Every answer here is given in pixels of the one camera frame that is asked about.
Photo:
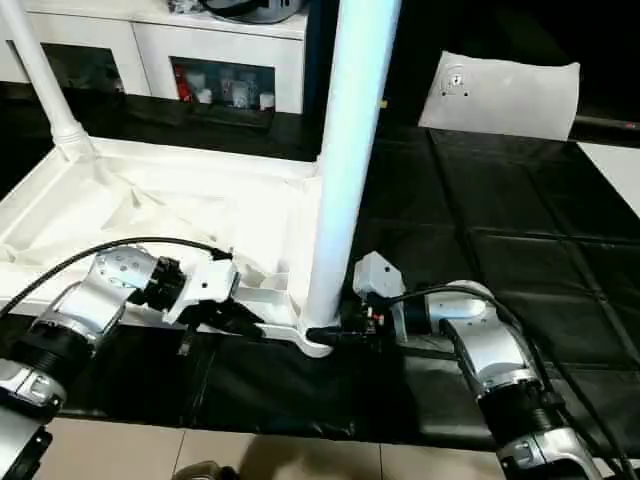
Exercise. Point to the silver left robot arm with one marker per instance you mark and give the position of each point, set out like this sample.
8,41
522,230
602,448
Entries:
80,310

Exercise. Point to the white flat board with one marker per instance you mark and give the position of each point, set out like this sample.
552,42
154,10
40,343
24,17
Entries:
615,175

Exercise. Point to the metal cooking pot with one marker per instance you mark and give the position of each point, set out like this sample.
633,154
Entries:
255,8

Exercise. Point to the white plastic table leg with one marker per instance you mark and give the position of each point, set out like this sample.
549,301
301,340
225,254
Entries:
350,150
45,70

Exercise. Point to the dark grey robot body part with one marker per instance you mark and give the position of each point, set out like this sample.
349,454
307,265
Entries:
200,472

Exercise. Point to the white cabinet with glass doors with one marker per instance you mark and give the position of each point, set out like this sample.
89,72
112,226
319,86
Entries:
120,45

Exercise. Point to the white plastic bag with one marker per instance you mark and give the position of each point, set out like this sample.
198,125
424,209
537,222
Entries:
500,95

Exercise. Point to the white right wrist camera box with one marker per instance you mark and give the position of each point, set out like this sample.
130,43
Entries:
378,275

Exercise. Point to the white plastic table top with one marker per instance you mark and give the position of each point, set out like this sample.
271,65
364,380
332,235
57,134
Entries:
190,210

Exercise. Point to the black work mat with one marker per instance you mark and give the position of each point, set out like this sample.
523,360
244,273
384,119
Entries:
540,260

